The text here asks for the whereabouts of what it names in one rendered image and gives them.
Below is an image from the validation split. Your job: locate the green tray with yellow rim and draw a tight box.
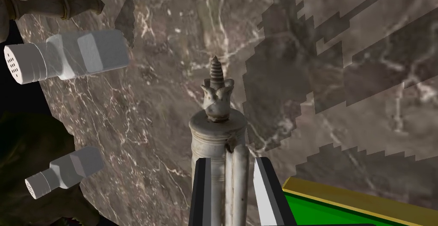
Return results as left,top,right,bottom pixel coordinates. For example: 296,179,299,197
281,176,438,226

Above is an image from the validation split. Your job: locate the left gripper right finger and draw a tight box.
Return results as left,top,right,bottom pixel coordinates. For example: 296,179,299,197
253,157,298,226

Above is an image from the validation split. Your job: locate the large white shaker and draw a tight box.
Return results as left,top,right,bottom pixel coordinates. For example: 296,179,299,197
3,29,130,85

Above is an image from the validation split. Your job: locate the beige turned wooden grinder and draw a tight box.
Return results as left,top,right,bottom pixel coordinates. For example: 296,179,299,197
0,0,106,43

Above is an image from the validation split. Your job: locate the small white shaker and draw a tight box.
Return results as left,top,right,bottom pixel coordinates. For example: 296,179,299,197
24,146,105,200

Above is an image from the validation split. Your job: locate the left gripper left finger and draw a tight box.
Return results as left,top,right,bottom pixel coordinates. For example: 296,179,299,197
188,157,212,226

